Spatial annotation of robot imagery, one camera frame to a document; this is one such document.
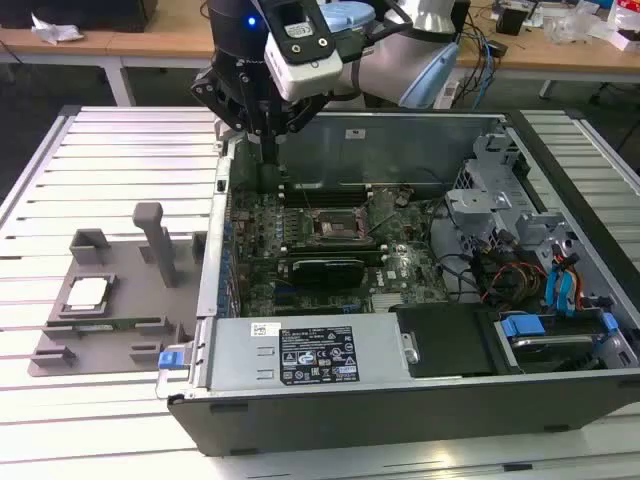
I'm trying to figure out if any white cardboard box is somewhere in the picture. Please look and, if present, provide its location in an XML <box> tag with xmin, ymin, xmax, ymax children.
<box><xmin>609</xmin><ymin>27</ymin><xmax>640</xmax><ymax>52</ymax></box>

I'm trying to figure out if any black open PC case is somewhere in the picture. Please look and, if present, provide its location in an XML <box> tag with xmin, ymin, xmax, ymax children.
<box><xmin>155</xmin><ymin>107</ymin><xmax>640</xmax><ymax>457</ymax></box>

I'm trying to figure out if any black container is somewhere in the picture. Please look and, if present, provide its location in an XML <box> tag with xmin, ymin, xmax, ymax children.
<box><xmin>497</xmin><ymin>5</ymin><xmax>527</xmax><ymax>36</ymax></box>

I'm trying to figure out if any black graphics card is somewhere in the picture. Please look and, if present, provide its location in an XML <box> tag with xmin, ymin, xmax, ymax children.
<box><xmin>277</xmin><ymin>257</ymin><xmax>369</xmax><ymax>289</ymax></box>

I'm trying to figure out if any black plastic bay cover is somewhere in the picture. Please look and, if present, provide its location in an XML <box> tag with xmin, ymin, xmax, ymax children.
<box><xmin>394</xmin><ymin>304</ymin><xmax>497</xmax><ymax>379</ymax></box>

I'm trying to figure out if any white labelled device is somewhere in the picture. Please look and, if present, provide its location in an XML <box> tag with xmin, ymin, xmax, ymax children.
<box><xmin>435</xmin><ymin>79</ymin><xmax>459</xmax><ymax>109</ymax></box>

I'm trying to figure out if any silver metal drive cage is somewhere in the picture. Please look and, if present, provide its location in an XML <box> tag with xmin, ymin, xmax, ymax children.
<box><xmin>443</xmin><ymin>124</ymin><xmax>626</xmax><ymax>321</ymax></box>

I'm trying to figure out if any red wire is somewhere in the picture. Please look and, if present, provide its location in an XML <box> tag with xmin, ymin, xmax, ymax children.
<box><xmin>485</xmin><ymin>262</ymin><xmax>547</xmax><ymax>302</ymax></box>

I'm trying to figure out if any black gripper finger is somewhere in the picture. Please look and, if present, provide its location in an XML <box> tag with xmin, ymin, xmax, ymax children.
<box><xmin>188</xmin><ymin>66</ymin><xmax>277</xmax><ymax>165</ymax></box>
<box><xmin>269</xmin><ymin>93</ymin><xmax>330</xmax><ymax>165</ymax></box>

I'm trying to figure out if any blue plastic latch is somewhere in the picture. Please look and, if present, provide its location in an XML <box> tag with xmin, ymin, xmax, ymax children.
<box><xmin>157</xmin><ymin>351</ymin><xmax>189</xmax><ymax>371</ymax></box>

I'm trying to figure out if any orange wire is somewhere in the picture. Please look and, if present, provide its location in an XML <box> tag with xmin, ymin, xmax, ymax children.
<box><xmin>573</xmin><ymin>269</ymin><xmax>590</xmax><ymax>312</ymax></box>

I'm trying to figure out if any grey parts rack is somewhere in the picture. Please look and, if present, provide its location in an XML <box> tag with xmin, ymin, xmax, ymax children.
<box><xmin>27</xmin><ymin>201</ymin><xmax>209</xmax><ymax>379</ymax></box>

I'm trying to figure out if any clear plastic packaging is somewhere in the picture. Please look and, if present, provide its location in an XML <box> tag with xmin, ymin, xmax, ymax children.
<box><xmin>543</xmin><ymin>3</ymin><xmax>617</xmax><ymax>45</ymax></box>

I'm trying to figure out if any metal socket cover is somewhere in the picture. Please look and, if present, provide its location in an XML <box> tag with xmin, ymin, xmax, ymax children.
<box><xmin>368</xmin><ymin>192</ymin><xmax>401</xmax><ymax>234</ymax></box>

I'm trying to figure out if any CPU socket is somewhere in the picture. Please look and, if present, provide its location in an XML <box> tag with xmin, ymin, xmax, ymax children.
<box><xmin>304</xmin><ymin>205</ymin><xmax>371</xmax><ymax>247</ymax></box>

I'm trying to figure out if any black wire loop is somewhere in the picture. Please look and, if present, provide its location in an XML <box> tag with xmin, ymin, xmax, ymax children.
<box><xmin>433</xmin><ymin>252</ymin><xmax>484</xmax><ymax>302</ymax></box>

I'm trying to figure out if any silver power supply with label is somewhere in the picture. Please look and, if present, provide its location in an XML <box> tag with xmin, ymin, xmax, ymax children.
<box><xmin>207</xmin><ymin>313</ymin><xmax>416</xmax><ymax>394</ymax></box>

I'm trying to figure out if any yellow wire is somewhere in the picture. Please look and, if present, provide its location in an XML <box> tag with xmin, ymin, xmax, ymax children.
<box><xmin>509</xmin><ymin>268</ymin><xmax>545</xmax><ymax>297</ymax></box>

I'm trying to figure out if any hard disk in blue carrier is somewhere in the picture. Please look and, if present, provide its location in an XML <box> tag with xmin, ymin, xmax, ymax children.
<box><xmin>494</xmin><ymin>310</ymin><xmax>624</xmax><ymax>375</ymax></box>

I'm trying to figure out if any silver CPU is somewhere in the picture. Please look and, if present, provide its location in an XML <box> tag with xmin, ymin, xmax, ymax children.
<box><xmin>66</xmin><ymin>277</ymin><xmax>110</xmax><ymax>309</ymax></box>

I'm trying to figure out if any wooden desk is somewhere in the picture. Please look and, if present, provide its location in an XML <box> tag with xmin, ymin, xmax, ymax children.
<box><xmin>0</xmin><ymin>0</ymin><xmax>217</xmax><ymax>107</ymax></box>
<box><xmin>452</xmin><ymin>0</ymin><xmax>640</xmax><ymax>101</ymax></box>

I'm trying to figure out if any green RAM stick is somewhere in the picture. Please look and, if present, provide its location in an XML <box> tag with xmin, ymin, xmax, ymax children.
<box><xmin>47</xmin><ymin>319</ymin><xmax>164</xmax><ymax>332</ymax></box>

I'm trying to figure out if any green motherboard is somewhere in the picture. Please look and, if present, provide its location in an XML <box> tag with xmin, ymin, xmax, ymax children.
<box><xmin>227</xmin><ymin>187</ymin><xmax>451</xmax><ymax>319</ymax></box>

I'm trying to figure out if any large black box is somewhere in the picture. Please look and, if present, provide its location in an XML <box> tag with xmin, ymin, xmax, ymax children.
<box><xmin>0</xmin><ymin>0</ymin><xmax>159</xmax><ymax>34</ymax></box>

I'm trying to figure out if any installed RAM stick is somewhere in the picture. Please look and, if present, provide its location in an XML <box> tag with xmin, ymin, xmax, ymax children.
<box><xmin>287</xmin><ymin>247</ymin><xmax>386</xmax><ymax>266</ymax></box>

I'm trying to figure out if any blue cable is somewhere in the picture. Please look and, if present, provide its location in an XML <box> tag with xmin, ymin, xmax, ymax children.
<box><xmin>469</xmin><ymin>24</ymin><xmax>501</xmax><ymax>109</ymax></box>

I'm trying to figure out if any black RAM slot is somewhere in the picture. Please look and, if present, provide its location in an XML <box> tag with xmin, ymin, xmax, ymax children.
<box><xmin>282</xmin><ymin>193</ymin><xmax>374</xmax><ymax>208</ymax></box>
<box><xmin>282</xmin><ymin>182</ymin><xmax>374</xmax><ymax>196</ymax></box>
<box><xmin>279</xmin><ymin>241</ymin><xmax>389</xmax><ymax>254</ymax></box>

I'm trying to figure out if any thin metal locking lever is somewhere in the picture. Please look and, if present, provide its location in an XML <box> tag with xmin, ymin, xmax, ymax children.
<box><xmin>297</xmin><ymin>179</ymin><xmax>317</xmax><ymax>212</ymax></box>

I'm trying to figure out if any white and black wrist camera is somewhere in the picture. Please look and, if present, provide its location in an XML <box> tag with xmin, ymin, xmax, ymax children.
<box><xmin>262</xmin><ymin>0</ymin><xmax>346</xmax><ymax>103</ymax></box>

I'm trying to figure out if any crumpled white paper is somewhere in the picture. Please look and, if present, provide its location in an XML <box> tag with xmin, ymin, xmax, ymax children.
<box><xmin>30</xmin><ymin>12</ymin><xmax>85</xmax><ymax>46</ymax></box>

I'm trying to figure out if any blue data wire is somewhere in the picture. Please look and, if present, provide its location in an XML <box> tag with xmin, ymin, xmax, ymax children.
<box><xmin>555</xmin><ymin>255</ymin><xmax>581</xmax><ymax>319</ymax></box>
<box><xmin>542</xmin><ymin>267</ymin><xmax>560</xmax><ymax>315</ymax></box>

